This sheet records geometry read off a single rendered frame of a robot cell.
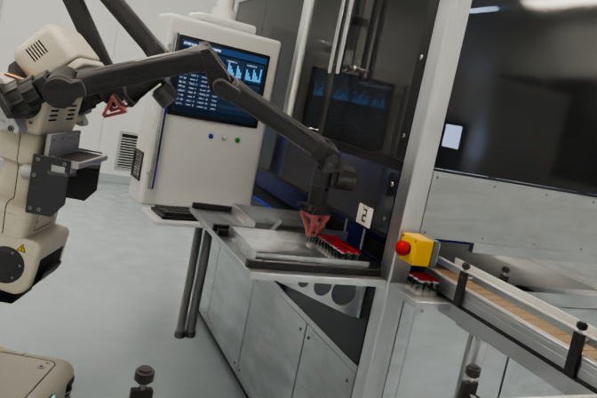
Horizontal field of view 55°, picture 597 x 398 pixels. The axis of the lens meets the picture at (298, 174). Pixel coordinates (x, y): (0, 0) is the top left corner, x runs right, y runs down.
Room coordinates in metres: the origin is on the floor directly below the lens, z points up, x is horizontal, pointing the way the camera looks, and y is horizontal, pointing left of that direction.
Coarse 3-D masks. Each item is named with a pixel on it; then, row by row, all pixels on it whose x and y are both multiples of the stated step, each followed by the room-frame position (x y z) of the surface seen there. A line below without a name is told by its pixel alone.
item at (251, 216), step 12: (240, 204) 2.05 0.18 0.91; (240, 216) 1.95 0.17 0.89; (252, 216) 2.05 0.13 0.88; (264, 216) 2.09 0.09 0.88; (276, 216) 2.11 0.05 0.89; (288, 216) 2.13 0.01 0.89; (300, 216) 2.15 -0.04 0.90; (276, 228) 1.84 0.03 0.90; (288, 228) 1.86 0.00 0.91; (300, 228) 1.87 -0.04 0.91; (324, 228) 2.08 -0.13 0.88
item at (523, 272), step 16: (256, 192) 2.71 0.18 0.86; (288, 208) 2.47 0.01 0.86; (368, 256) 1.89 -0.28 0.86; (448, 256) 2.14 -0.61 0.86; (464, 256) 2.20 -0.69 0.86; (480, 256) 2.26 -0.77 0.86; (496, 256) 2.33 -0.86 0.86; (496, 272) 2.03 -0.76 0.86; (512, 272) 2.09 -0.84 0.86; (528, 272) 2.14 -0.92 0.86; (544, 272) 2.20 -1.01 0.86; (576, 288) 2.03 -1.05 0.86; (592, 288) 2.09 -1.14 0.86; (240, 384) 2.49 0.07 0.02
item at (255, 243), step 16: (240, 240) 1.58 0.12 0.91; (256, 240) 1.71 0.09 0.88; (272, 240) 1.74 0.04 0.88; (288, 240) 1.77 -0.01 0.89; (304, 240) 1.79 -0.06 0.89; (256, 256) 1.45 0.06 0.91; (272, 256) 1.47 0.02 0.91; (288, 256) 1.49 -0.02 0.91; (304, 256) 1.64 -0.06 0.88; (320, 256) 1.68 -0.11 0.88
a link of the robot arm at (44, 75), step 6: (42, 72) 1.43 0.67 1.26; (48, 72) 1.44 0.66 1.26; (54, 72) 1.42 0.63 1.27; (60, 72) 1.41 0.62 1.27; (66, 72) 1.42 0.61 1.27; (72, 72) 1.44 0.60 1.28; (36, 78) 1.40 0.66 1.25; (42, 78) 1.39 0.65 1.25; (72, 78) 1.41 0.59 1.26; (36, 84) 1.40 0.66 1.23; (42, 84) 1.40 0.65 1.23; (36, 90) 1.41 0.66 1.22; (42, 96) 1.41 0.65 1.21
